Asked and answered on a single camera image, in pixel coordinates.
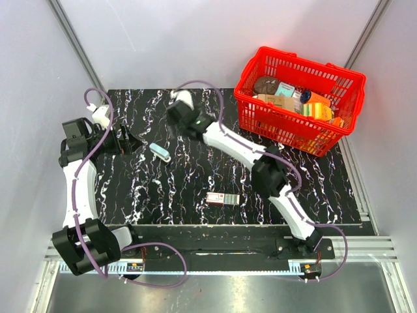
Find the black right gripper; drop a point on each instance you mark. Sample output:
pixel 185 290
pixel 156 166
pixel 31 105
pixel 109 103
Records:
pixel 172 124

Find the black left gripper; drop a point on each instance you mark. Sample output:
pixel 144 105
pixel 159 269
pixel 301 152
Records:
pixel 133 143

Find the light blue stapler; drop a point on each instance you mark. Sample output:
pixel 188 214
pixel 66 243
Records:
pixel 160 152

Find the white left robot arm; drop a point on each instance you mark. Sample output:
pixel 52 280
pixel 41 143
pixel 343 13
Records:
pixel 84 242

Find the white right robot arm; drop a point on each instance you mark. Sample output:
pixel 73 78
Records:
pixel 268 169

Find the red white staple box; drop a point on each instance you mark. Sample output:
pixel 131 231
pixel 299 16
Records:
pixel 222 198

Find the brown round pouch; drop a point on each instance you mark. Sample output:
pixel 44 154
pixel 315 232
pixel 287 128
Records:
pixel 266 85

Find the teal small box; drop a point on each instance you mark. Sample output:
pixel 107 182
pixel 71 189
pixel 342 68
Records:
pixel 285 90

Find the brown cardboard box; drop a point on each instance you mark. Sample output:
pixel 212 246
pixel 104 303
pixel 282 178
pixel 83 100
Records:
pixel 286 103

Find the red plastic shopping basket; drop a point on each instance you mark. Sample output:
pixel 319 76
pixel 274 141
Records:
pixel 345 89

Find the orange bottle blue cap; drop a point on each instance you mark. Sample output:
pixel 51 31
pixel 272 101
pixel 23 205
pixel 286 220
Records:
pixel 310 97

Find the yellow orange box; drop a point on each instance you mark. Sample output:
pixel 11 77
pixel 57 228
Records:
pixel 317 110

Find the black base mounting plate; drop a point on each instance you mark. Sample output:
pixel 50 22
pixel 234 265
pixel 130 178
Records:
pixel 224 248

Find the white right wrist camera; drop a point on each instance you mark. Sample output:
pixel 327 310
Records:
pixel 183 96

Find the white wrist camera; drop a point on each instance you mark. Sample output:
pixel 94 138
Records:
pixel 100 114
pixel 183 96

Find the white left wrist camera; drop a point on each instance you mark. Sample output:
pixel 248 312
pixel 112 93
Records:
pixel 100 114

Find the aluminium frame rail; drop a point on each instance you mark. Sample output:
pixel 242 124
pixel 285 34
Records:
pixel 351 249

